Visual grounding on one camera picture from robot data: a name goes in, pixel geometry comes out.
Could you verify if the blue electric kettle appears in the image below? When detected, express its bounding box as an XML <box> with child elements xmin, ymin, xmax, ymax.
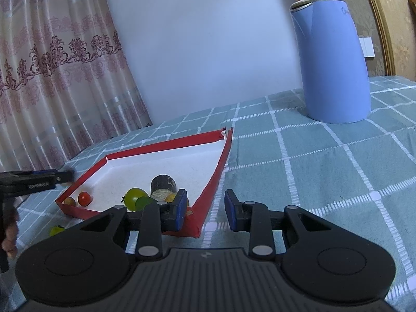
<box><xmin>290</xmin><ymin>0</ymin><xmax>372</xmax><ymax>124</ymax></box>

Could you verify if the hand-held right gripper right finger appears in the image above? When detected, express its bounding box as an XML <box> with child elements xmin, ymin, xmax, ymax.
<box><xmin>224</xmin><ymin>189</ymin><xmax>329</xmax><ymax>257</ymax></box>

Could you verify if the small dark green tomato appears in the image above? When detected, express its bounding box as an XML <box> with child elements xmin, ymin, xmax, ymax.
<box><xmin>135</xmin><ymin>196</ymin><xmax>157</xmax><ymax>211</ymax></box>

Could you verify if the red cardboard box tray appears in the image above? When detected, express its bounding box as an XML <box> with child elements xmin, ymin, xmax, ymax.
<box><xmin>55</xmin><ymin>127</ymin><xmax>234</xmax><ymax>238</ymax></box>

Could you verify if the large green tomato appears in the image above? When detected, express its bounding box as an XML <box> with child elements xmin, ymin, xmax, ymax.
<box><xmin>122</xmin><ymin>187</ymin><xmax>149</xmax><ymax>211</ymax></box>

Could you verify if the white wall socket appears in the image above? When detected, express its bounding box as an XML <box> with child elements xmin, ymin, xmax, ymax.
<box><xmin>359</xmin><ymin>37</ymin><xmax>374</xmax><ymax>58</ymax></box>

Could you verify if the dark wooden furniture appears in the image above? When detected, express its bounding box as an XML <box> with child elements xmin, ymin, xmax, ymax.
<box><xmin>408</xmin><ymin>0</ymin><xmax>416</xmax><ymax>82</ymax></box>

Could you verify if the pink patterned curtain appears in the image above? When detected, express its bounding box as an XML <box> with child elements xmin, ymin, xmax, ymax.
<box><xmin>0</xmin><ymin>0</ymin><xmax>153</xmax><ymax>173</ymax></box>

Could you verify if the black cylinder white top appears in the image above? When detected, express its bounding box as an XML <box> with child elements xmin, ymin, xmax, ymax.
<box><xmin>150</xmin><ymin>174</ymin><xmax>178</xmax><ymax>202</ymax></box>

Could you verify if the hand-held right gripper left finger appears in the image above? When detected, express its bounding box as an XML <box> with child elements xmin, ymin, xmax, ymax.
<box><xmin>70</xmin><ymin>189</ymin><xmax>189</xmax><ymax>261</ymax></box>

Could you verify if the person's left hand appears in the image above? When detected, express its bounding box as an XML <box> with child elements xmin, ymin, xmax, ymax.
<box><xmin>2</xmin><ymin>223</ymin><xmax>18</xmax><ymax>257</ymax></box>

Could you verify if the blue checked tablecloth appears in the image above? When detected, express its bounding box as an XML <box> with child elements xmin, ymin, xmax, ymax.
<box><xmin>0</xmin><ymin>75</ymin><xmax>416</xmax><ymax>312</ymax></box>

